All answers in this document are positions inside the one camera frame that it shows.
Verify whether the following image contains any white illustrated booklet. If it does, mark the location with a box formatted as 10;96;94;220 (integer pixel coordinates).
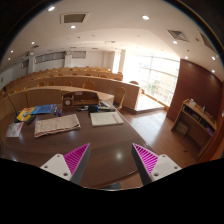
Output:
6;122;23;137

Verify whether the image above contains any black handheld microphone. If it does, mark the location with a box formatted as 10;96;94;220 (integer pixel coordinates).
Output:
76;105;98;113

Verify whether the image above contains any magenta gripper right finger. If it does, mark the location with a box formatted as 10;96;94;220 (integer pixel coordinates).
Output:
132;143;181;185

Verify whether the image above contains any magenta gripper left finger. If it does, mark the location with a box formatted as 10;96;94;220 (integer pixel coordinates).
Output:
41;143;91;185

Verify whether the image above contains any black remote control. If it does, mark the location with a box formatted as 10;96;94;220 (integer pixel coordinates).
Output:
26;115;36;124

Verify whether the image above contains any wooden desktop console box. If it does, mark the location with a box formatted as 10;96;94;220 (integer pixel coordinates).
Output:
62;91;99;108

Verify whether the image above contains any long curved wooden desk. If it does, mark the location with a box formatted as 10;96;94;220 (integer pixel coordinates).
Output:
7;76;141;109

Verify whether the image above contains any black gooseneck microphone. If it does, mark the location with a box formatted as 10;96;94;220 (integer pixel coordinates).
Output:
3;86;22;124

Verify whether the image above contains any white paper pad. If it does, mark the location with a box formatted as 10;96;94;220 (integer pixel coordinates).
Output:
90;112;123;127

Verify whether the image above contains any wooden lectern shelf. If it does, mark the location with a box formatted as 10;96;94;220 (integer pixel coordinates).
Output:
172;99;216;149

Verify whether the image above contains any yellow book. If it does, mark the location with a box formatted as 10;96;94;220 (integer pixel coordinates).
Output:
17;107;34;122

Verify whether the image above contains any beige folded towel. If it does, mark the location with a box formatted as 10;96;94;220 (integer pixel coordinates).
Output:
34;114;81;138

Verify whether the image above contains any blue book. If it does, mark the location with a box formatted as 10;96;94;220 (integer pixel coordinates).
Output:
32;104;55;115

